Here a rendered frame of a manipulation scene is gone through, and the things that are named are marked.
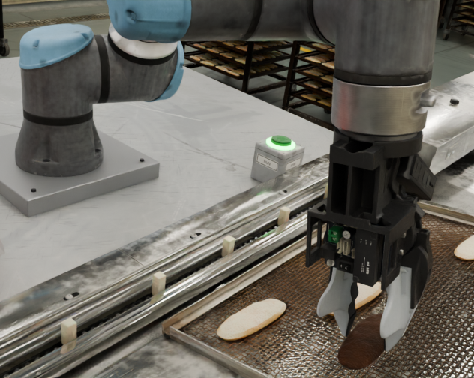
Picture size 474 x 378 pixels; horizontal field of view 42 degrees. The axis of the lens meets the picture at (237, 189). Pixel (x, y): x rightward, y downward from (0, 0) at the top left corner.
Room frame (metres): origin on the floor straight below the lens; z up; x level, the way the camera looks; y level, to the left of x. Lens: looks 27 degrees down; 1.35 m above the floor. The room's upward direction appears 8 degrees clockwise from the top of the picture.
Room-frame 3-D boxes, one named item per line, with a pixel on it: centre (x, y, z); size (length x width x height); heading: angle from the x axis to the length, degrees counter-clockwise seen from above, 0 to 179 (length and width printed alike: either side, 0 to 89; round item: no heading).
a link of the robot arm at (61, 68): (0.99, 0.32, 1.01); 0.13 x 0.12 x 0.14; 119
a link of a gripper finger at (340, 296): (0.47, -0.11, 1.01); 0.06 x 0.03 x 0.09; 149
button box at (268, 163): (1.07, -0.07, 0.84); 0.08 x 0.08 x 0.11; 54
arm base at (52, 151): (0.98, 0.32, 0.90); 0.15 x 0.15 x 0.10
